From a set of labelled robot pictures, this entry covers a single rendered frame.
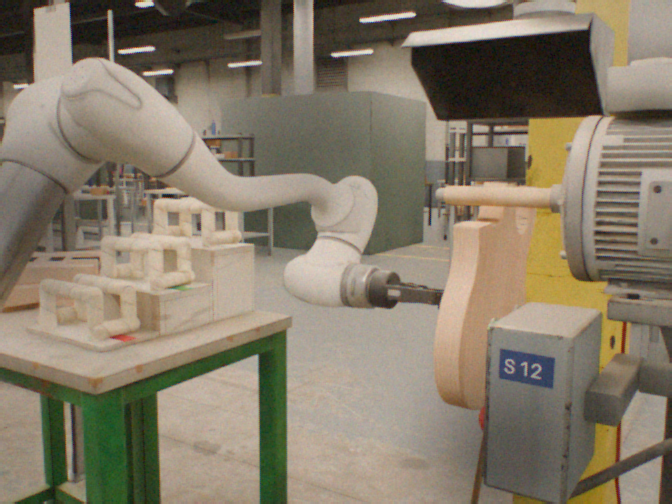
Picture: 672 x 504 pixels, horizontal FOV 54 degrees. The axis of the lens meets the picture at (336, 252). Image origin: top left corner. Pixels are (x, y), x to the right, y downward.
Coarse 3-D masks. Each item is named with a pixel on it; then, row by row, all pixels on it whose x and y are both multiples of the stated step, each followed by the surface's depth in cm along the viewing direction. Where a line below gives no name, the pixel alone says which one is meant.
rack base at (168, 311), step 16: (144, 288) 148; (208, 288) 152; (112, 304) 150; (144, 304) 143; (160, 304) 141; (176, 304) 145; (192, 304) 149; (208, 304) 153; (144, 320) 144; (160, 320) 141; (176, 320) 145; (192, 320) 149; (208, 320) 153; (160, 336) 142
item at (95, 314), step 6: (90, 300) 132; (96, 300) 132; (102, 300) 133; (90, 306) 132; (96, 306) 132; (102, 306) 133; (90, 312) 132; (96, 312) 132; (102, 312) 133; (90, 318) 132; (96, 318) 132; (102, 318) 133; (90, 324) 132; (96, 324) 132; (90, 330) 133; (90, 336) 133
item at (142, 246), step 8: (104, 240) 153; (112, 240) 151; (120, 240) 150; (128, 240) 149; (136, 240) 147; (144, 240) 146; (152, 240) 145; (112, 248) 152; (120, 248) 150; (128, 248) 148; (136, 248) 146; (144, 248) 145; (152, 248) 144; (160, 248) 144
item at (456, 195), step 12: (444, 192) 113; (456, 192) 112; (468, 192) 111; (480, 192) 110; (492, 192) 108; (504, 192) 107; (516, 192) 106; (528, 192) 105; (540, 192) 104; (456, 204) 113; (468, 204) 112; (480, 204) 110; (492, 204) 109; (504, 204) 108; (516, 204) 107; (528, 204) 106; (540, 204) 104
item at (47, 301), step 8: (40, 288) 141; (40, 296) 142; (48, 296) 141; (40, 304) 142; (48, 304) 142; (40, 312) 143; (48, 312) 142; (48, 320) 142; (56, 320) 144; (48, 328) 142
